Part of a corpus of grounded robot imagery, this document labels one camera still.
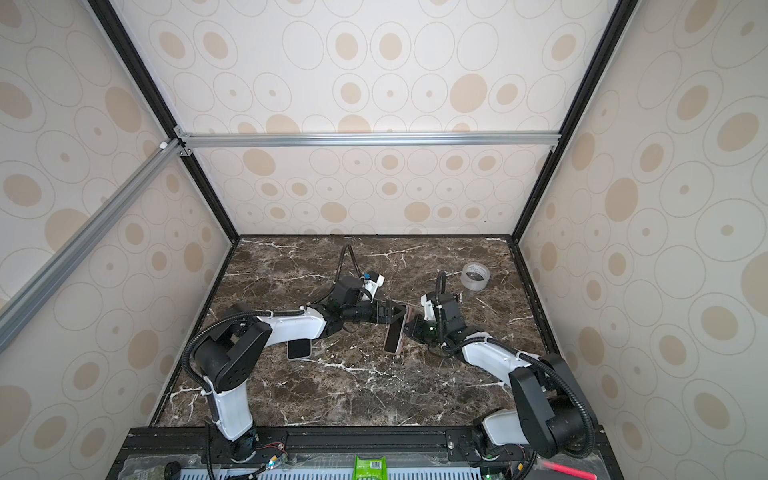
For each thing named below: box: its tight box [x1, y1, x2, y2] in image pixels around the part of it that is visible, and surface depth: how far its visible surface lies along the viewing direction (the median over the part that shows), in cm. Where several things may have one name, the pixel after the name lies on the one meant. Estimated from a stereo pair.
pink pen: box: [542, 461, 598, 480], surface depth 71 cm
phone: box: [383, 305, 409, 355], surface depth 91 cm
